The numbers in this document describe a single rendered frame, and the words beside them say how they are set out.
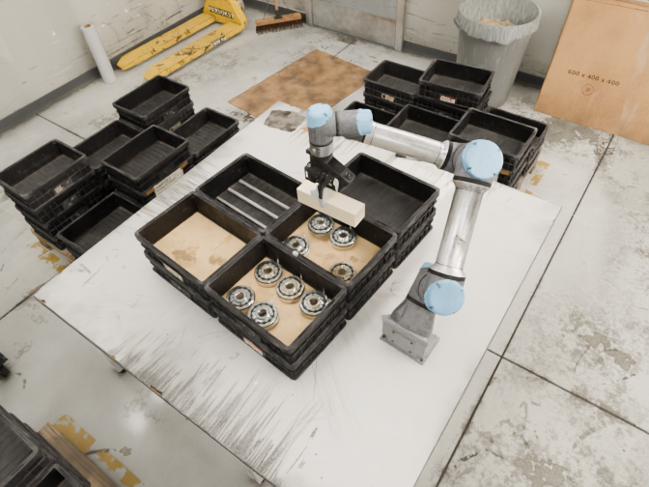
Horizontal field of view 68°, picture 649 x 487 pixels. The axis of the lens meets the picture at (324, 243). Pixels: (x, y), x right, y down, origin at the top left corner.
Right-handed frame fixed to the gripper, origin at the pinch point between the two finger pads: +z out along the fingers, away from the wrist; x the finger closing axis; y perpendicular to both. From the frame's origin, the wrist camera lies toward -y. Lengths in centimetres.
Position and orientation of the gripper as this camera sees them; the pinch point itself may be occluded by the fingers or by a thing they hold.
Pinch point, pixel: (329, 199)
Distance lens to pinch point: 166.9
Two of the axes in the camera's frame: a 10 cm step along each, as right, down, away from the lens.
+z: 0.5, 6.5, 7.5
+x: -5.7, 6.4, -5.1
